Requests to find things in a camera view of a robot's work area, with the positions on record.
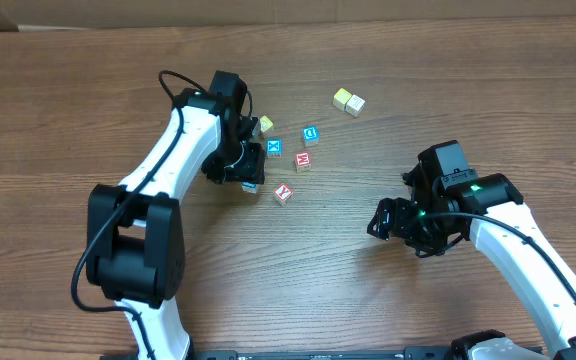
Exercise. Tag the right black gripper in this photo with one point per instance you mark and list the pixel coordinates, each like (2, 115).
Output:
(393, 218)

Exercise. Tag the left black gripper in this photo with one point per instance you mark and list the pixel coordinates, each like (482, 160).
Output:
(247, 163)

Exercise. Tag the blue P block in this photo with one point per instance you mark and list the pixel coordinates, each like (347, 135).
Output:
(249, 187)

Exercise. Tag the red Y block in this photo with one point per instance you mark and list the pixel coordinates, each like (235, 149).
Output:
(282, 193)

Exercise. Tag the red M block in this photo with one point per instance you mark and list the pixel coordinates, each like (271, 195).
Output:
(303, 161)

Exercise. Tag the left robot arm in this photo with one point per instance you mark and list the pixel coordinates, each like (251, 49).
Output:
(134, 259)

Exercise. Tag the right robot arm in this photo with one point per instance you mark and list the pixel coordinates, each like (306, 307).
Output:
(449, 202)

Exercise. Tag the blue X block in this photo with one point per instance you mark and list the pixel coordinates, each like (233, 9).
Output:
(274, 148)

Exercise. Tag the yellow block centre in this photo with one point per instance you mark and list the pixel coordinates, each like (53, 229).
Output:
(266, 126)

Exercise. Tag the yellow block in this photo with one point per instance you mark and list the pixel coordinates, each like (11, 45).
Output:
(341, 98)
(266, 126)

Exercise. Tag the blue Q block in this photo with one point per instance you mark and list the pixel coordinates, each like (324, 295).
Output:
(311, 136)

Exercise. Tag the yellow block far right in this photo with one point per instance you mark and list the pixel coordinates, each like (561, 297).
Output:
(341, 98)

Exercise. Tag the white block far right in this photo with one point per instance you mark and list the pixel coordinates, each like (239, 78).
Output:
(355, 105)

